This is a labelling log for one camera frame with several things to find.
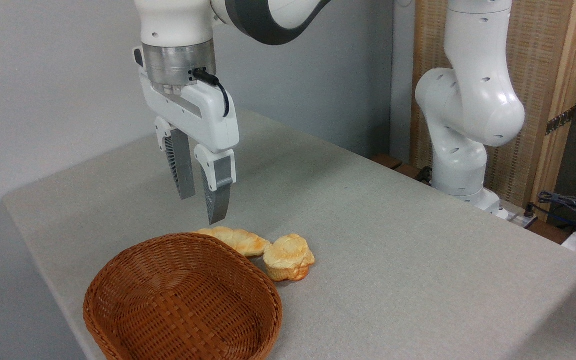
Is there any round muffin-shaped bread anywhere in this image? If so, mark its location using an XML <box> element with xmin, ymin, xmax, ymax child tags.
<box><xmin>263</xmin><ymin>233</ymin><xmax>316</xmax><ymax>282</ymax></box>

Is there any metal screen hinge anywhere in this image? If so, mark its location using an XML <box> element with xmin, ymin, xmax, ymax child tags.
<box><xmin>545</xmin><ymin>106</ymin><xmax>576</xmax><ymax>136</ymax></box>

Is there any brown woven wicker basket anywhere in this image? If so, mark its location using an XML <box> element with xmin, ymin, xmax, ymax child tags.
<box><xmin>83</xmin><ymin>232</ymin><xmax>284</xmax><ymax>360</ymax></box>

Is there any long croissant bread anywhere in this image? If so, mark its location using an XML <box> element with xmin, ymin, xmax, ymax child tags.
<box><xmin>195</xmin><ymin>226</ymin><xmax>272</xmax><ymax>258</ymax></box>

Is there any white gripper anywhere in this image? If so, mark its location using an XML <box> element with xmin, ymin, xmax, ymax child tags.
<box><xmin>133</xmin><ymin>46</ymin><xmax>241</xmax><ymax>226</ymax></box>

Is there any brown wooden floor rail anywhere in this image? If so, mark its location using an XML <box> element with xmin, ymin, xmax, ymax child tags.
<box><xmin>370</xmin><ymin>153</ymin><xmax>433</xmax><ymax>187</ymax></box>

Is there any wooden framed woven screen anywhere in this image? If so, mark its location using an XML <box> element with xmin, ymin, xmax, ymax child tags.
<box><xmin>410</xmin><ymin>0</ymin><xmax>576</xmax><ymax>222</ymax></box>

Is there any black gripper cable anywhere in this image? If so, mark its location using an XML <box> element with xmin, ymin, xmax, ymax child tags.
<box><xmin>193</xmin><ymin>68</ymin><xmax>231</xmax><ymax>118</ymax></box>

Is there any bundle of dark cables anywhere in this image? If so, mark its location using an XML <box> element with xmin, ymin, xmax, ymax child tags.
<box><xmin>537</xmin><ymin>190</ymin><xmax>576</xmax><ymax>232</ymax></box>

